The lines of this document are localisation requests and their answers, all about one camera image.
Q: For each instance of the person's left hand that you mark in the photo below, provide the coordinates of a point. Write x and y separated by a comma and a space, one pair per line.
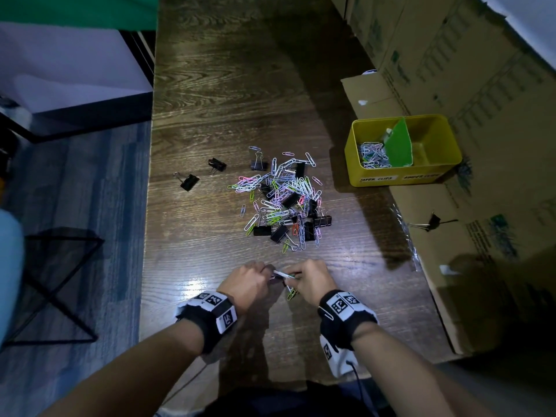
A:
245, 286

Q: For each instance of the person's right hand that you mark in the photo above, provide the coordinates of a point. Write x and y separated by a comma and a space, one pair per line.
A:
312, 282

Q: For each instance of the single white paper clip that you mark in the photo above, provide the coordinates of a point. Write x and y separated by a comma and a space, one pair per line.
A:
326, 313

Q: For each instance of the pile of coloured paper clips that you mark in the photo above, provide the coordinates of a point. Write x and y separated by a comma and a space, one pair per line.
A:
282, 186

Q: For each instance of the group of black binder clips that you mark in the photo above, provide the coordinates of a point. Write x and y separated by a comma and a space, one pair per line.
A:
190, 182

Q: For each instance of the yellow plastic tray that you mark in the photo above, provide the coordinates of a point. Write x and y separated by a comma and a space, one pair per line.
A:
391, 180

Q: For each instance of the heap of paper clips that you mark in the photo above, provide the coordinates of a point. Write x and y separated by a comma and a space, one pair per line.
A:
373, 156

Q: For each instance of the person's left forearm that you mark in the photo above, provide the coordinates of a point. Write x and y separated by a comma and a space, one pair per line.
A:
130, 377

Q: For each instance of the person's right forearm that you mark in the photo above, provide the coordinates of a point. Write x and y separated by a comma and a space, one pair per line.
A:
399, 377

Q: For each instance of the person's dark trousers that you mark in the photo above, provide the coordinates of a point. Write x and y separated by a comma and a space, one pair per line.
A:
282, 403

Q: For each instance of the large printed cardboard box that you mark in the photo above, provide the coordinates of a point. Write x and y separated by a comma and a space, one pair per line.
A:
456, 60

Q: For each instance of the clear tape strip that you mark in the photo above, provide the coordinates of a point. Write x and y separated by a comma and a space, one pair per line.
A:
408, 243

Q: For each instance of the green divider card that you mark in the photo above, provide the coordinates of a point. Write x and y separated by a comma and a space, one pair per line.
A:
398, 145

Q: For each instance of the flat cardboard sheet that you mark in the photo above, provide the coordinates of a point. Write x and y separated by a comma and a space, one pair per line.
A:
369, 91

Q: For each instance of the green cloth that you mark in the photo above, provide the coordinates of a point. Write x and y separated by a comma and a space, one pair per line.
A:
78, 10

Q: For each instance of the white paper sheet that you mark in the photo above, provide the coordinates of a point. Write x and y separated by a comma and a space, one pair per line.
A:
530, 17

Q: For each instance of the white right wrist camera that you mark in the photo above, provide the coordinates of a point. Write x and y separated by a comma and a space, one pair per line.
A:
339, 360

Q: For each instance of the black stand frame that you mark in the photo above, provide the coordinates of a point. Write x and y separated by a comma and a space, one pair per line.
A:
139, 52

